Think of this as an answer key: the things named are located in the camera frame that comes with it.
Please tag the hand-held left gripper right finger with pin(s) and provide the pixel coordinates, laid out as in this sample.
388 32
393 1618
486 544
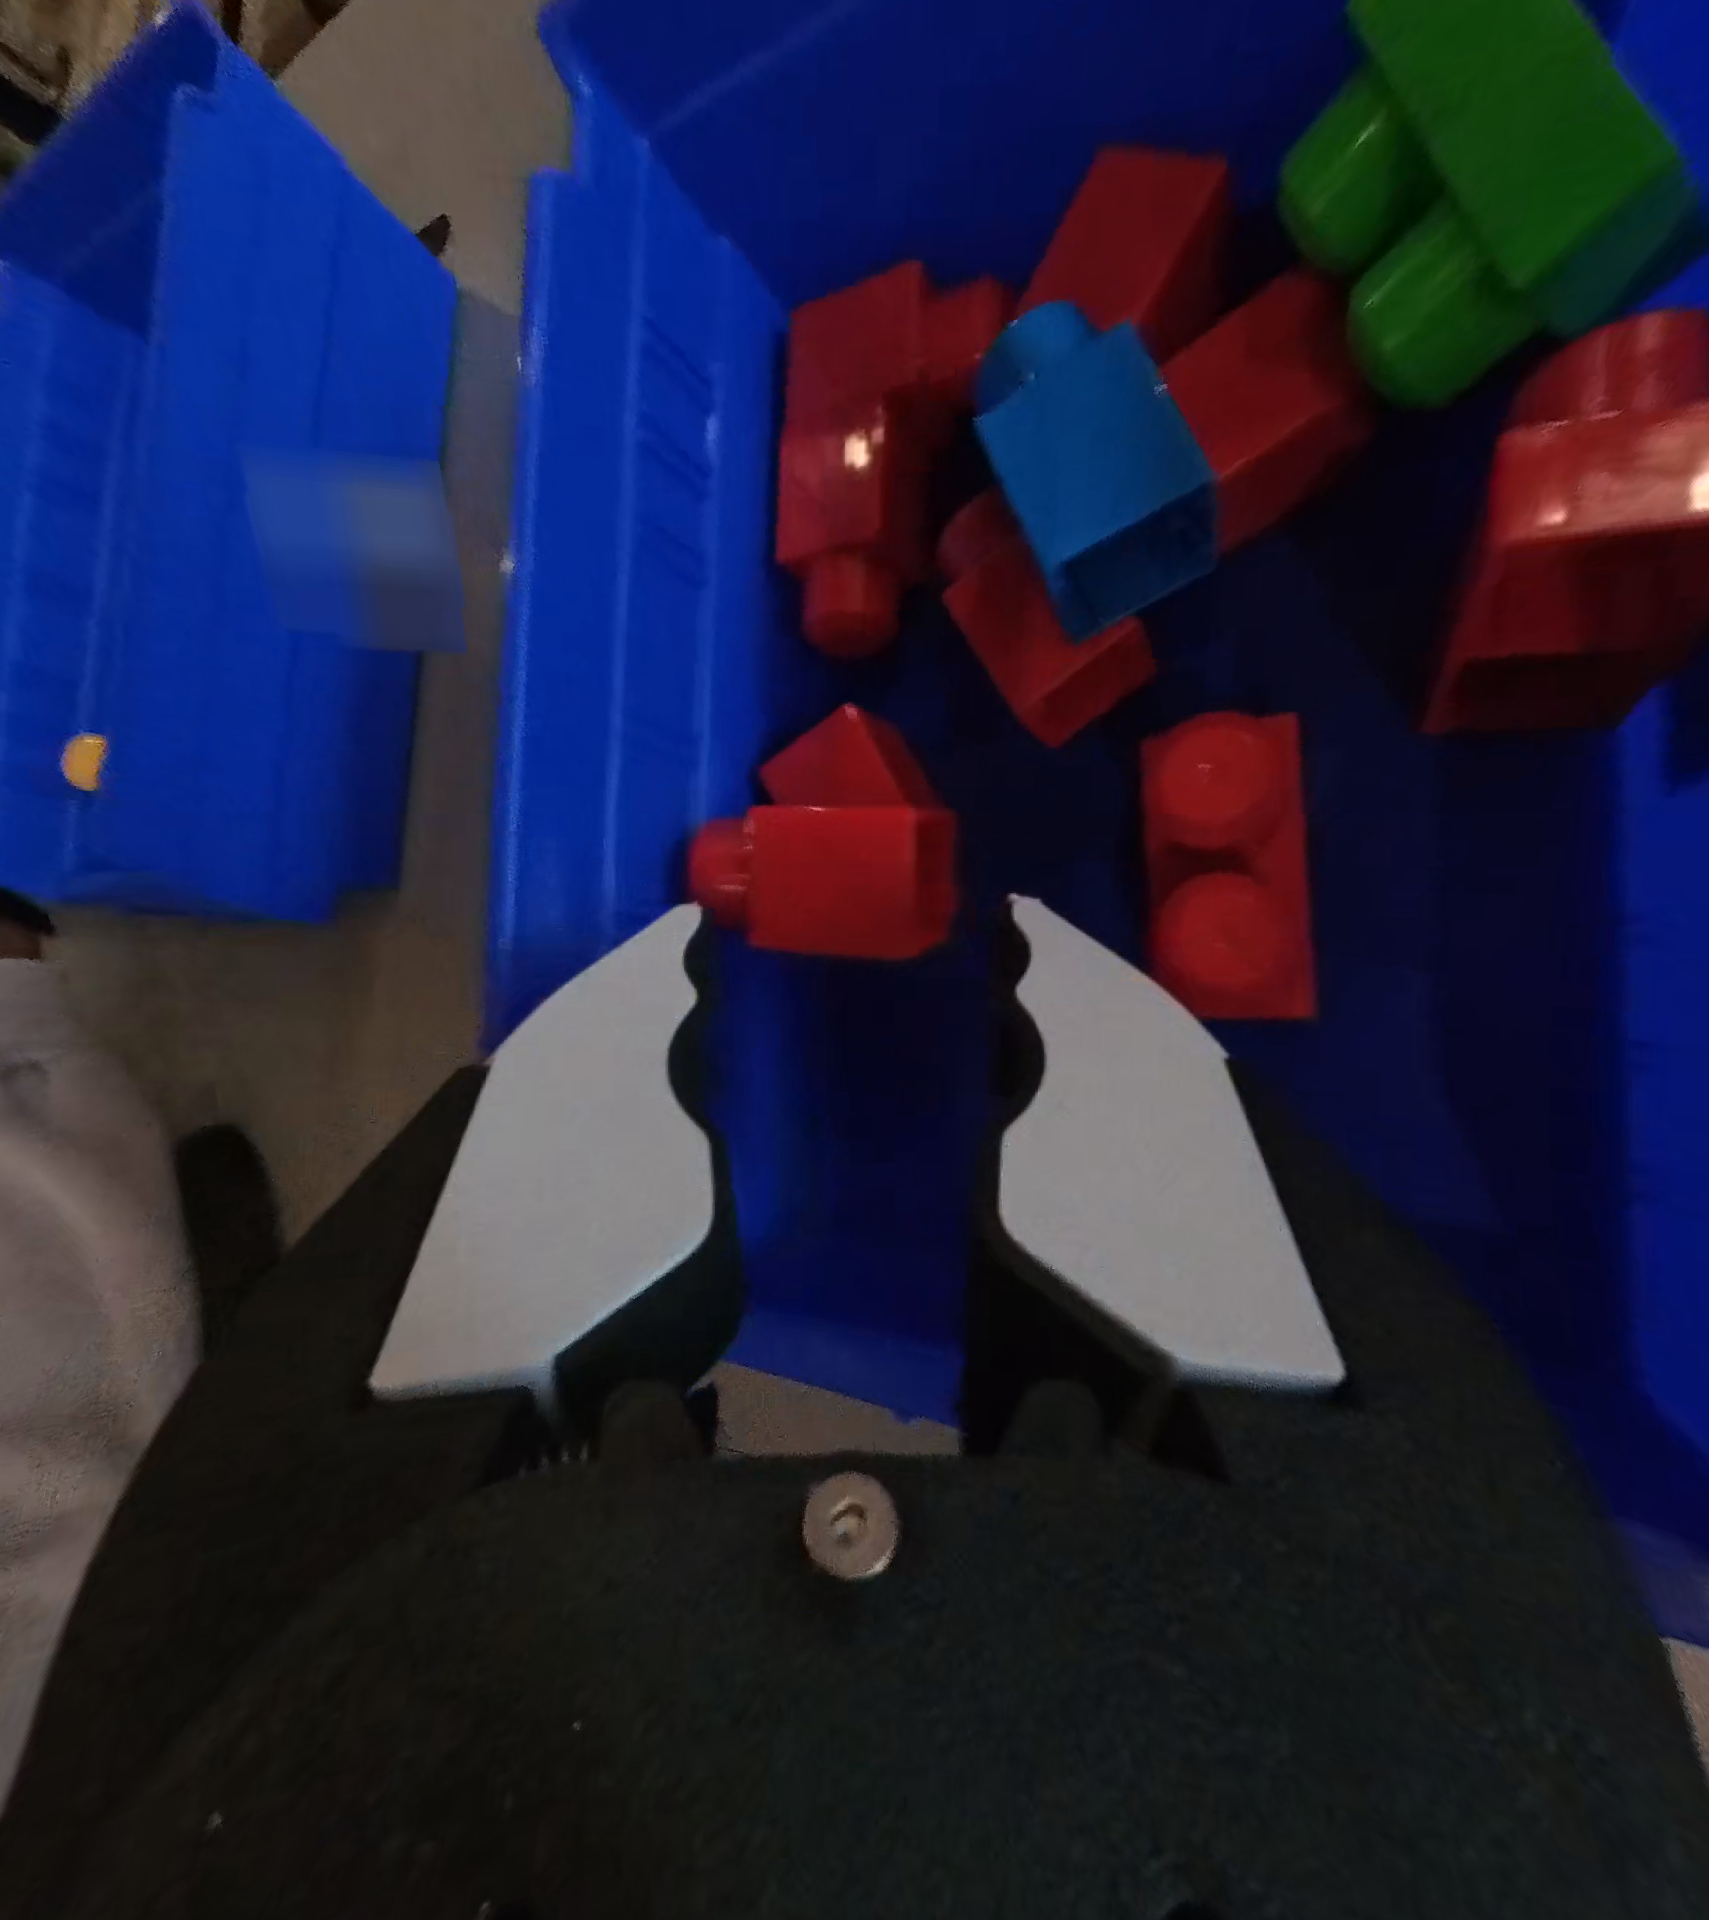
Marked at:
1169 1200

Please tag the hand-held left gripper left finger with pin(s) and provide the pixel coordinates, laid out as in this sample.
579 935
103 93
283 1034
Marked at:
571 1200

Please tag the blue plastic storage bin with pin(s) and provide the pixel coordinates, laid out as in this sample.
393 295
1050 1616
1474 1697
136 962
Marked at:
165 361
615 451

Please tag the heap of assorted mega blocks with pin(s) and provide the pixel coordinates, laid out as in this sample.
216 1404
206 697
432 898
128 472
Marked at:
1605 556

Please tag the row of assorted mega blocks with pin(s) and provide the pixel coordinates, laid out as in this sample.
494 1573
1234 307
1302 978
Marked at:
85 763

